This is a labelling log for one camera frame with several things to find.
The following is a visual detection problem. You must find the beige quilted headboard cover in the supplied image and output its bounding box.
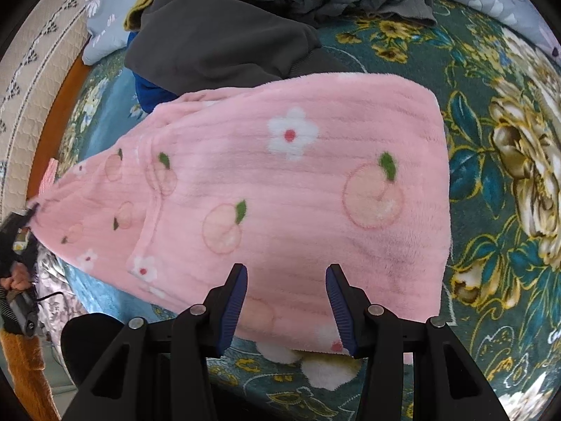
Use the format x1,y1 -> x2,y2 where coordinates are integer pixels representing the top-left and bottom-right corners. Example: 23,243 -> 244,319
0,0 -> 119,202

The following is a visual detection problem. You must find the dark grey garment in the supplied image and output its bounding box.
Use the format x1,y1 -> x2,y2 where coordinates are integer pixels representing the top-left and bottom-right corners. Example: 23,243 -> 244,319
125,0 -> 351,97

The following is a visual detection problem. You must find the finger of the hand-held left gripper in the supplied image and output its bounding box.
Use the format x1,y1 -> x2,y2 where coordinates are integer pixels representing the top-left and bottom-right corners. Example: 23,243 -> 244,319
0,208 -> 38,240

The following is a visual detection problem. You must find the orange wooden bed frame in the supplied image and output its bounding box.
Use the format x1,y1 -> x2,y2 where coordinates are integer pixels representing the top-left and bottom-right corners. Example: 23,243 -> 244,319
26,55 -> 90,198

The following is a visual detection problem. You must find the pink fleece peach-print garment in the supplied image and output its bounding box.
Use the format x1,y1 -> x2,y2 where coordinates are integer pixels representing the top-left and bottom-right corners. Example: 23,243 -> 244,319
26,72 -> 454,391

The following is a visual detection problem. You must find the person's left hand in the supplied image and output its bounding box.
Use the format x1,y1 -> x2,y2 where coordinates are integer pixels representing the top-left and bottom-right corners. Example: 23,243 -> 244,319
2,263 -> 33,292

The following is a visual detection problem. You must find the light blue floral quilt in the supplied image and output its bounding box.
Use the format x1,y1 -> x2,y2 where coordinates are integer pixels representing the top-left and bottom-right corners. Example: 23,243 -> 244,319
82,0 -> 561,66

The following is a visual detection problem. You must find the pink folded towel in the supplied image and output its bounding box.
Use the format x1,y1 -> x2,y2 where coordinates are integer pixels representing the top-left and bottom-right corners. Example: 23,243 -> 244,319
39,158 -> 60,196

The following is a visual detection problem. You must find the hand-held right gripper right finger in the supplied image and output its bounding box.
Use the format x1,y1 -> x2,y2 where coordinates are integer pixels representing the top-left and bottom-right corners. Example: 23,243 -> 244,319
325,263 -> 511,421

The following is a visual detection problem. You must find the blue garment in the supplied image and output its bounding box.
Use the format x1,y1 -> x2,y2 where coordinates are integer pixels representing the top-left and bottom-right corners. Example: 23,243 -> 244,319
131,70 -> 180,115

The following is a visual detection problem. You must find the grey floral sheet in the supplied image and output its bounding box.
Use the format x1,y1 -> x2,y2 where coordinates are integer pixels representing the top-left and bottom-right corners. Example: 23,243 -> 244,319
37,246 -> 86,321

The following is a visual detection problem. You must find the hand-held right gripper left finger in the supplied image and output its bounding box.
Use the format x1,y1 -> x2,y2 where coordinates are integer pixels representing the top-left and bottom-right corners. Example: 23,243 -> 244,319
65,263 -> 249,421

